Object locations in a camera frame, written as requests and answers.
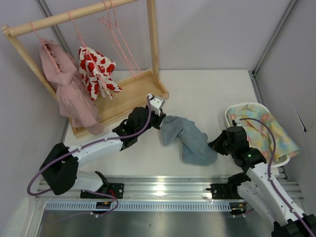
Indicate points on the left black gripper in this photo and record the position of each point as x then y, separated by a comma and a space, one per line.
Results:
157, 120

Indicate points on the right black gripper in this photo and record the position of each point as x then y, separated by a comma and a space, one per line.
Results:
219, 143

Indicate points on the light blue denim skirt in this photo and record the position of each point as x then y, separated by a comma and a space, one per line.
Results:
195, 148

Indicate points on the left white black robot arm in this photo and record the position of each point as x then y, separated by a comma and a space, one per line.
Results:
61, 169

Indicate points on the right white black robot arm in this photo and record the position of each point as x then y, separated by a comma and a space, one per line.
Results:
259, 187

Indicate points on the pink hanger with dress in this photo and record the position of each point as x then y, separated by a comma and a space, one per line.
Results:
52, 59

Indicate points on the pastel floral cloth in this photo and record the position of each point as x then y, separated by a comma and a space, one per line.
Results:
266, 130

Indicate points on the wooden clothes rack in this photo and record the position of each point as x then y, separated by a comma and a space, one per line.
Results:
135, 88

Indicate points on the white perforated plastic basket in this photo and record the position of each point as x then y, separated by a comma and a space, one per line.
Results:
281, 163

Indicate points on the red floral white garment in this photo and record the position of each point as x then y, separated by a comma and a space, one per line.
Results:
96, 70

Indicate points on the pink dress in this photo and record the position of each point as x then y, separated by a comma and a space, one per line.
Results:
73, 98

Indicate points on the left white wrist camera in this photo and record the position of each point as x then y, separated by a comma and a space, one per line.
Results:
155, 103

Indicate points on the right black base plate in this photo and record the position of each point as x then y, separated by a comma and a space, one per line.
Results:
224, 191

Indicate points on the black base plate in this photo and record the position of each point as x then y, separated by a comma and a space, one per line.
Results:
224, 191
113, 189

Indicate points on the aluminium mounting rail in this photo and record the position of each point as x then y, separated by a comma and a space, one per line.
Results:
165, 188

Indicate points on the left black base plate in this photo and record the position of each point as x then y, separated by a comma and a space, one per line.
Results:
113, 189

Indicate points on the white slotted cable duct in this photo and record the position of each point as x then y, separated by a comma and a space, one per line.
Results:
204, 206

